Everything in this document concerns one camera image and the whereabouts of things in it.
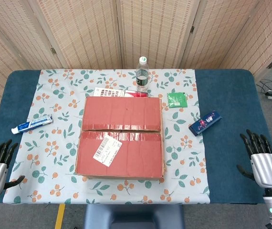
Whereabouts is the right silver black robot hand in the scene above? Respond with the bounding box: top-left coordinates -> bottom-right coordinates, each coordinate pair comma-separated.
236,129 -> 272,191

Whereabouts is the red-topped cardboard box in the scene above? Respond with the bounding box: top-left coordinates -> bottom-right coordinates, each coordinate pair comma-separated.
74,95 -> 167,180

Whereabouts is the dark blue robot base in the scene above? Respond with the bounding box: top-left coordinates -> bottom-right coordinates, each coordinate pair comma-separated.
83,204 -> 186,229

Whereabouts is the blue white toothpaste tube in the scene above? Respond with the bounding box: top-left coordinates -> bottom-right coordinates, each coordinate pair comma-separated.
11,114 -> 53,135

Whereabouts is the floral print tablecloth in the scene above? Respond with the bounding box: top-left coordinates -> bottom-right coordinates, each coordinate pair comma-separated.
2,69 -> 210,205

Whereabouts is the dark blue small carton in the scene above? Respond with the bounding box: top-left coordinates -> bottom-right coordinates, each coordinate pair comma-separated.
188,110 -> 222,137

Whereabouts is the green sachet packet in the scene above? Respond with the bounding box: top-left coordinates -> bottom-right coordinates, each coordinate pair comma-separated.
167,92 -> 188,109

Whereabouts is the red flat packet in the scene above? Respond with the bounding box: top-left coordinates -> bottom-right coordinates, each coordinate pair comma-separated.
124,90 -> 149,98

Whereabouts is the clear plastic water bottle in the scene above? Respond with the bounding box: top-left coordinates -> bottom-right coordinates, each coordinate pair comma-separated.
135,56 -> 149,93

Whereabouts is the bamboo folding screen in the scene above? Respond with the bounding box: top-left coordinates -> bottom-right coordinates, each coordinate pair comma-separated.
0,0 -> 272,117

